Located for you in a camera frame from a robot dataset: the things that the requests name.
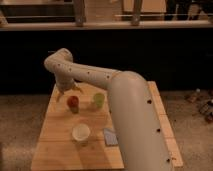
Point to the wooden table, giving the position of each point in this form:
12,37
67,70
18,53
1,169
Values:
57,150

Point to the green plastic cup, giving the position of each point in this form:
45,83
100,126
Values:
98,99

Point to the dark metal cup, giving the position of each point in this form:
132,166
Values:
74,110

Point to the wooden railing shelf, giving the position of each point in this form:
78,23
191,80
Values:
104,14

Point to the blue triangular cloth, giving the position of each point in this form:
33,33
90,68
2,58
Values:
110,137

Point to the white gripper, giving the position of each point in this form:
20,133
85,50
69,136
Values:
65,86

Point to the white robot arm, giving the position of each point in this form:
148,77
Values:
134,116

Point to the white paper cup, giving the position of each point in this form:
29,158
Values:
81,133

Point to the items on floor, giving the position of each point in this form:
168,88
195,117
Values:
206,108

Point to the red apple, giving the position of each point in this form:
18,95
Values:
73,101

